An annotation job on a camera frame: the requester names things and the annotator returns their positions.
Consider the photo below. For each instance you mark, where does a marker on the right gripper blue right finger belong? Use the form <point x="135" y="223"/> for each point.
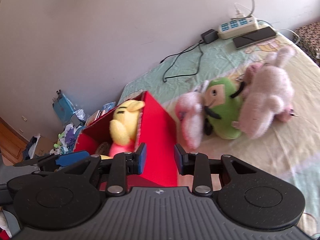
<point x="197" y="165"/>

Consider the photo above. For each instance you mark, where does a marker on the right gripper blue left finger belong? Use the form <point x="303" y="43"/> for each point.
<point x="123" y="165"/>

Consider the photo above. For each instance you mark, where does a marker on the yellow tiger plush toy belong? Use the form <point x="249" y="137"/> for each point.
<point x="123" y="129"/>

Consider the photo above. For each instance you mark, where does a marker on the white pink bunny plush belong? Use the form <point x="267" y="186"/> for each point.
<point x="189" y="110"/>

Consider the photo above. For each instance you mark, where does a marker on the green avocado plush toy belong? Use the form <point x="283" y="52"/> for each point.
<point x="222" y="104"/>

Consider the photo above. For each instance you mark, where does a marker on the pink bunny plush blue bow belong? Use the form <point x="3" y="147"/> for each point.
<point x="257" y="111"/>

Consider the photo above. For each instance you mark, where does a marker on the mauve teddy bear plush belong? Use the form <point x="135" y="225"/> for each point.
<point x="268" y="80"/>

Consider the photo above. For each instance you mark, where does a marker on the green alien plush toy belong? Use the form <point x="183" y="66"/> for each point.
<point x="60" y="146"/>

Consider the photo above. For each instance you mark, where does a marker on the cardboard box on floor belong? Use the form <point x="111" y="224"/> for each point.
<point x="37" y="146"/>

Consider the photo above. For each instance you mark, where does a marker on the purple plush toy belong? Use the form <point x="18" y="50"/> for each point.
<point x="71" y="136"/>

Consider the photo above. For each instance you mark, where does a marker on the red cardboard box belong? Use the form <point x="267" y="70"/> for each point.
<point x="156" y="128"/>

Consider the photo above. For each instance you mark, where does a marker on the small black phone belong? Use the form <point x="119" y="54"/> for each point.
<point x="75" y="120"/>

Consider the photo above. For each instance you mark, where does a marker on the blue paper bag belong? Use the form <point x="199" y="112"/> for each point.
<point x="63" y="107"/>

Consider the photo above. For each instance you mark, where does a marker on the stack of books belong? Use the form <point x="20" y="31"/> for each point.
<point x="95" y="116"/>

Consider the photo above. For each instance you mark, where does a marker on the pastel cartoon bed sheet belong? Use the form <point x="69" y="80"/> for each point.
<point x="279" y="125"/>

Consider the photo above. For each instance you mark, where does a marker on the black power adapter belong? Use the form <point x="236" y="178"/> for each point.
<point x="209" y="36"/>

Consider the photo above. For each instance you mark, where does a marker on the black smartphone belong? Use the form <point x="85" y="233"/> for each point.
<point x="254" y="37"/>

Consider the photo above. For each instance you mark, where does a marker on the white blue power strip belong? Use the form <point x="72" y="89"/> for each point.
<point x="237" y="27"/>

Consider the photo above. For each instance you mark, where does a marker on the white usb charger plug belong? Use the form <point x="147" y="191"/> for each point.
<point x="239" y="13"/>

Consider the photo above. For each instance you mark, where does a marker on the dark patterned blanket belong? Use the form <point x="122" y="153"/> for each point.
<point x="309" y="40"/>

